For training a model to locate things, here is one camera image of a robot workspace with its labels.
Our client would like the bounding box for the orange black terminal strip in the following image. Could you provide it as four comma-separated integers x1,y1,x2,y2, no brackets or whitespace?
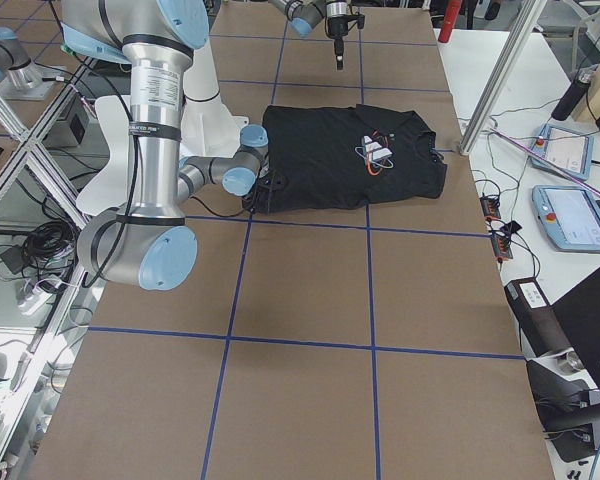
480,195,513,264

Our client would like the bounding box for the silver aluminium frame post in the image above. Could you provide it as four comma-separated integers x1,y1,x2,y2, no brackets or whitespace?
458,0,547,155

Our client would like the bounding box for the upper blue teach pendant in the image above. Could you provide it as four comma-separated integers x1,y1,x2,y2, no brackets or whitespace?
530,123,594,180

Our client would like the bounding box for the white pedestal column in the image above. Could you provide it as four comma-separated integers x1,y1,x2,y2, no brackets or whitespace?
74,0,250,216

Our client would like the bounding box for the black box with label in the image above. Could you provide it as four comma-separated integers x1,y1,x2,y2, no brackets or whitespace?
504,277,572,358

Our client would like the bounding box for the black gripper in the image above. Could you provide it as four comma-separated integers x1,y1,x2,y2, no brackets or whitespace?
326,15,348,70

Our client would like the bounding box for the red cylinder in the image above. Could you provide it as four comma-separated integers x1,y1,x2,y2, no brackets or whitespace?
437,0,463,43

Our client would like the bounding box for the black monitor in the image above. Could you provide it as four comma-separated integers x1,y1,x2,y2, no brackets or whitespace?
553,267,600,388

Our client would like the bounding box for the black printed t-shirt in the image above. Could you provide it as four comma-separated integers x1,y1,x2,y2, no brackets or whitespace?
263,105,447,214

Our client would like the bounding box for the purple rod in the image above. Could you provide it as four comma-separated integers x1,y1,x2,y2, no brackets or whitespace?
491,129,600,199

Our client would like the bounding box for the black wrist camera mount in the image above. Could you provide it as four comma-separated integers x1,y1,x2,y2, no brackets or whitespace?
347,11,365,30
242,171,288,214

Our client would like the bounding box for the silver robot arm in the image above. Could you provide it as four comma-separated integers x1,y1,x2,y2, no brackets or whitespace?
62,1,269,290
269,0,364,70

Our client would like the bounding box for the black water bottle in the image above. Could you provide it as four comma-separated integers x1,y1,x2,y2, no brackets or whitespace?
551,69,594,121

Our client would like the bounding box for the lower blue teach pendant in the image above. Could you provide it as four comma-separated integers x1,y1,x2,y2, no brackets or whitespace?
531,185,600,253

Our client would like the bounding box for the blue teach pendant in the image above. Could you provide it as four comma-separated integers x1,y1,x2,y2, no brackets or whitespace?
531,185,600,253
530,123,594,180

